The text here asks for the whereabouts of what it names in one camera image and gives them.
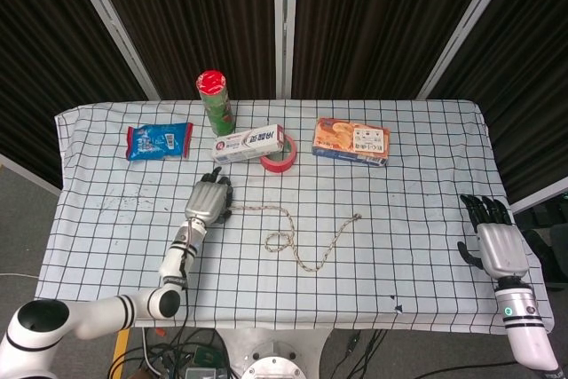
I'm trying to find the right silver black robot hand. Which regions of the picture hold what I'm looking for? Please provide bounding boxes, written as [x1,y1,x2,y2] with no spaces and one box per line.
[456,193,532,280]

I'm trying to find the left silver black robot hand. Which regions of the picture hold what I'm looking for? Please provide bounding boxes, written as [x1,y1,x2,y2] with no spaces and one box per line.
[184,166,235,225]

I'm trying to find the beige braided rope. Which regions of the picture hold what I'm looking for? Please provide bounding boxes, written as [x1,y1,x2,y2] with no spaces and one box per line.
[229,204,363,272]

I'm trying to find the dark floor equipment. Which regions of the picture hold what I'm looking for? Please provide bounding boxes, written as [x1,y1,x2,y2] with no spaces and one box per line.
[517,192,568,294]

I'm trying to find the white toothpaste box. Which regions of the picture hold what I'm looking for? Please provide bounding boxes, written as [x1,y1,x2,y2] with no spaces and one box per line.
[211,123,286,165]

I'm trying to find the blue snack packet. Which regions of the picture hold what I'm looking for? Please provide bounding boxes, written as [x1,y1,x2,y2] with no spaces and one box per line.
[125,122,194,162]

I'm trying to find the red tape roll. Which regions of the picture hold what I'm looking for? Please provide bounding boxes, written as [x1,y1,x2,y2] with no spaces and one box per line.
[259,133,298,173]

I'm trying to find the green chips can red lid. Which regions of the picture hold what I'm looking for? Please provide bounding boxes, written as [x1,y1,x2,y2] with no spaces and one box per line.
[195,69,235,137]

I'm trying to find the white black checkered tablecloth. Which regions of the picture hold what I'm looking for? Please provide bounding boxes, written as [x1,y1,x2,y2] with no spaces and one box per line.
[33,99,556,336]

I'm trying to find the orange biscuit box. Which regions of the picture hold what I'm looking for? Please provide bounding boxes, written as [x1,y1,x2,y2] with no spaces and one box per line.
[312,117,391,168]

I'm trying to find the green circuit board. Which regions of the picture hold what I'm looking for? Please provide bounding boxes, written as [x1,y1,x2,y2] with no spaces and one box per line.
[193,345,224,367]

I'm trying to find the dark ribbed partition panel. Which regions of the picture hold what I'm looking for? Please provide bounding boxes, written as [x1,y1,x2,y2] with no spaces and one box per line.
[0,0,150,189]
[291,0,501,100]
[86,0,277,100]
[428,0,568,205]

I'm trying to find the grey round metal flange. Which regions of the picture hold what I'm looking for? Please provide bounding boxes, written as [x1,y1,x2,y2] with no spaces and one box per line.
[241,354,311,379]

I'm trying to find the white metal frame bar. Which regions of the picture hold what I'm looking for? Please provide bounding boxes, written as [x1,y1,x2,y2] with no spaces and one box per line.
[509,186,568,216]
[61,0,161,100]
[273,0,297,99]
[0,152,62,197]
[416,0,523,100]

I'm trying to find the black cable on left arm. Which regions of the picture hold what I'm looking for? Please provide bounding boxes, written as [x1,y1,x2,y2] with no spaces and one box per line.
[177,218,196,344]

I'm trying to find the white robot torso pedestal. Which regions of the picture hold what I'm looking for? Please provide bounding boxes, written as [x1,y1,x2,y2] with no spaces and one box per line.
[215,328,335,379]

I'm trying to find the black floor cable bundle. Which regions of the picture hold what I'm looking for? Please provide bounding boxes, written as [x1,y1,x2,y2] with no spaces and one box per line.
[108,328,241,379]

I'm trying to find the black floor cables with plugs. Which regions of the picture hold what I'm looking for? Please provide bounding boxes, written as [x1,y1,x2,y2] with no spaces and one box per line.
[339,329,390,374]

